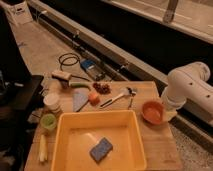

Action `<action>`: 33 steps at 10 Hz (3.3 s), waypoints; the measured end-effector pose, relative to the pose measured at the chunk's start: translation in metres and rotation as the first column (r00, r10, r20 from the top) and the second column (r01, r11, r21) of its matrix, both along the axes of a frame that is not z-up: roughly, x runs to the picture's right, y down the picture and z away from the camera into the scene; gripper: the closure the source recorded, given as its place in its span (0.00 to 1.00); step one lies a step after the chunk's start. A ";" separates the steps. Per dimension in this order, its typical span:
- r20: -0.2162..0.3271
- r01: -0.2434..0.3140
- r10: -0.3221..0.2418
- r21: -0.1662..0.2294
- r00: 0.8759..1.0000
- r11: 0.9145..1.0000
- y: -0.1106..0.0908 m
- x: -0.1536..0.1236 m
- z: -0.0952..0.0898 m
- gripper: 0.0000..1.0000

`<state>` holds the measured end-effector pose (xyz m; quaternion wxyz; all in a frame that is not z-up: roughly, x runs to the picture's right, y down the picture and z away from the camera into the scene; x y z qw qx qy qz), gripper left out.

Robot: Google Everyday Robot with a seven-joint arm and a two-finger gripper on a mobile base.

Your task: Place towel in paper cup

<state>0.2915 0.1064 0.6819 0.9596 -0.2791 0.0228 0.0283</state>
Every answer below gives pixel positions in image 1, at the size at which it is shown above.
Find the white paper cup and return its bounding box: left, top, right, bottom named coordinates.
left=43, top=93, right=61, bottom=113

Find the black coiled cable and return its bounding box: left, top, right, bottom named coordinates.
left=58, top=52, right=92, bottom=82

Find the blue sponge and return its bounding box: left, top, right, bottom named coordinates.
left=89, top=138, right=113, bottom=163

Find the orange bowl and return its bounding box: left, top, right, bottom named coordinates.
left=142, top=100, right=164, bottom=125

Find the green toy cucumber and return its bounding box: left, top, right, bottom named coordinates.
left=69, top=83, right=90, bottom=90

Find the grey blue towel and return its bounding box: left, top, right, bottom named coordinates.
left=73, top=92, right=88, bottom=112

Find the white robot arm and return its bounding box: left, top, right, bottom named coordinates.
left=161, top=62, right=213, bottom=127

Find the orange toy block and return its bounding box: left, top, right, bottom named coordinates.
left=88, top=92, right=100, bottom=106

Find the metal spoon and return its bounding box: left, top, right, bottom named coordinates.
left=127, top=87, right=137, bottom=110

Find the blue electronic box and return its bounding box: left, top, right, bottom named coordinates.
left=80, top=59, right=105, bottom=81

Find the white spoon black handle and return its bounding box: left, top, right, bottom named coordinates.
left=100, top=88, right=129, bottom=108

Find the white box with label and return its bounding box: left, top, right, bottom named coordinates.
left=6, top=1, right=33, bottom=26

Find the pale yellow corn toy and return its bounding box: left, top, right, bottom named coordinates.
left=39, top=134, right=48, bottom=162

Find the green plastic cup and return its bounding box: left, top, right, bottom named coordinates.
left=40, top=114, right=57, bottom=131

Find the yellow plastic tub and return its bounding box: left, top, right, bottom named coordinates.
left=51, top=110, right=147, bottom=171

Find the wooden brush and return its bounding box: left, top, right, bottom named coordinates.
left=52, top=70, right=71, bottom=81

